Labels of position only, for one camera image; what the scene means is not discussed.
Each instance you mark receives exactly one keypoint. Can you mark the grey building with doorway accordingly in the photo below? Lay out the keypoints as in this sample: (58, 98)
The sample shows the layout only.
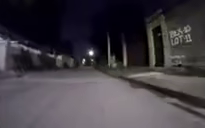
(186, 36)

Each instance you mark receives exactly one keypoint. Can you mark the raised pavement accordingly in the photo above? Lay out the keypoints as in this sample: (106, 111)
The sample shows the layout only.
(176, 83)

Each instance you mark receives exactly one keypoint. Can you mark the row of pale walls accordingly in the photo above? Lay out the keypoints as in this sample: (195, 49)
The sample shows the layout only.
(26, 55)

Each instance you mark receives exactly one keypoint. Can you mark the street lamp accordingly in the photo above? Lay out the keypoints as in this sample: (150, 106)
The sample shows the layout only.
(91, 52)

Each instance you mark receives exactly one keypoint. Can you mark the pale pole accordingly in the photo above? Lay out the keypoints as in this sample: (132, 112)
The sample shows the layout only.
(108, 50)
(124, 50)

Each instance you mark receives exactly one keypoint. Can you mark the grey asphalt road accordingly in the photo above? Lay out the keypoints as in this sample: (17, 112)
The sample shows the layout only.
(73, 100)

